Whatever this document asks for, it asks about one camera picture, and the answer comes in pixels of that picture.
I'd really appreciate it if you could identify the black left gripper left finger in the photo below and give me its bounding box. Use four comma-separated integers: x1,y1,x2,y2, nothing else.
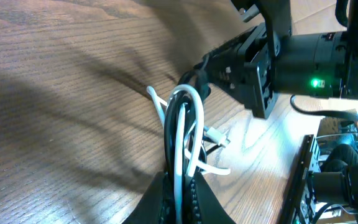
123,172,168,224

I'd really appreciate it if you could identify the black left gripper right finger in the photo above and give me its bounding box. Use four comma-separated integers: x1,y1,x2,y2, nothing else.
188,172,235,224

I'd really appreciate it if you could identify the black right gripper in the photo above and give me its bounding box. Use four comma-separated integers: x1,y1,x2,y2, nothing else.
178,23,278,119

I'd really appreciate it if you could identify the black usb cable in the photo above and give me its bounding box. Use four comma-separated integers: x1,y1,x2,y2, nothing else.
163,70,226,224

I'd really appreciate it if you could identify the white usb cable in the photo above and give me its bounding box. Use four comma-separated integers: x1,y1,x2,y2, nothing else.
145,83,232,224

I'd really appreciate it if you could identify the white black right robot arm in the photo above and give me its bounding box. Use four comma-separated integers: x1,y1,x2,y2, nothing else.
180,0,358,121

